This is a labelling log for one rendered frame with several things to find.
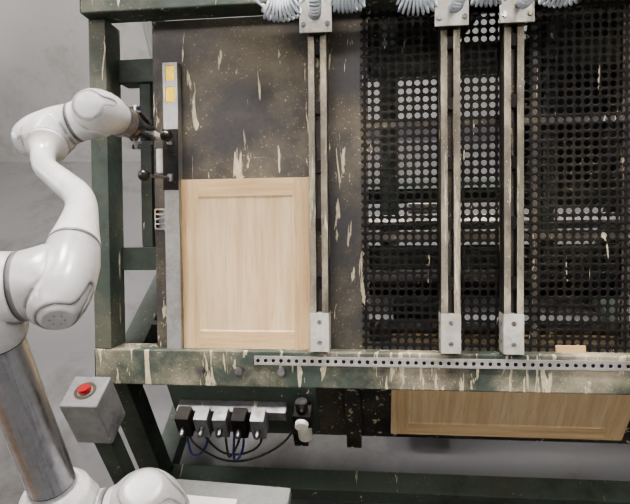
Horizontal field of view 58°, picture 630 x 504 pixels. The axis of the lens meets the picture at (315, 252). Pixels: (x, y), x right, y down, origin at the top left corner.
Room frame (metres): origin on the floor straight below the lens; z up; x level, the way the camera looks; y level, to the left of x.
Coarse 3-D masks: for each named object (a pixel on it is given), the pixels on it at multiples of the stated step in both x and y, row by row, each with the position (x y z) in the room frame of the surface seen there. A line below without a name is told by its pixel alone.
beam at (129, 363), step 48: (144, 384) 1.32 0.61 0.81; (192, 384) 1.29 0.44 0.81; (240, 384) 1.27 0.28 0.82; (288, 384) 1.25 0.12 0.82; (336, 384) 1.23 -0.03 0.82; (384, 384) 1.21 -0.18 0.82; (432, 384) 1.19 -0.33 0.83; (480, 384) 1.18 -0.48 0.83; (528, 384) 1.16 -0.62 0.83; (576, 384) 1.14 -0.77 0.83; (624, 384) 1.12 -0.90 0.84
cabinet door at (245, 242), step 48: (192, 192) 1.68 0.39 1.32; (240, 192) 1.65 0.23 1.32; (288, 192) 1.63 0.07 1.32; (192, 240) 1.59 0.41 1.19; (240, 240) 1.57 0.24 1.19; (288, 240) 1.54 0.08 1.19; (192, 288) 1.50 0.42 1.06; (240, 288) 1.48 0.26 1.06; (288, 288) 1.45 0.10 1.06; (192, 336) 1.41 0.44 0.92; (240, 336) 1.38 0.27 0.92; (288, 336) 1.36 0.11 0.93
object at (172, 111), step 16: (176, 64) 1.90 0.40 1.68; (176, 80) 1.87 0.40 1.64; (176, 96) 1.84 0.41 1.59; (176, 112) 1.81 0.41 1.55; (176, 128) 1.78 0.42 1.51; (176, 192) 1.66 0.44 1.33; (176, 208) 1.63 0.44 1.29; (176, 224) 1.61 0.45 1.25; (176, 240) 1.58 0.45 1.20; (176, 256) 1.55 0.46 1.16; (176, 272) 1.52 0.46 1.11; (176, 288) 1.49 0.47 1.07; (176, 304) 1.46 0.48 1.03; (176, 320) 1.43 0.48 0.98; (176, 336) 1.40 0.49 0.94
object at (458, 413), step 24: (408, 408) 1.43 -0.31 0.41; (432, 408) 1.42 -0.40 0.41; (456, 408) 1.41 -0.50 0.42; (480, 408) 1.40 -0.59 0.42; (504, 408) 1.39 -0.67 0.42; (528, 408) 1.37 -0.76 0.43; (552, 408) 1.36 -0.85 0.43; (576, 408) 1.35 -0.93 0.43; (600, 408) 1.34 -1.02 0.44; (624, 408) 1.32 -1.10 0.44; (408, 432) 1.43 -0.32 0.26; (432, 432) 1.42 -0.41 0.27; (456, 432) 1.41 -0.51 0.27; (480, 432) 1.39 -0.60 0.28; (504, 432) 1.38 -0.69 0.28; (528, 432) 1.37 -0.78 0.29; (552, 432) 1.36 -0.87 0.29; (576, 432) 1.34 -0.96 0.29; (600, 432) 1.33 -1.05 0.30; (624, 432) 1.32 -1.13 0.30
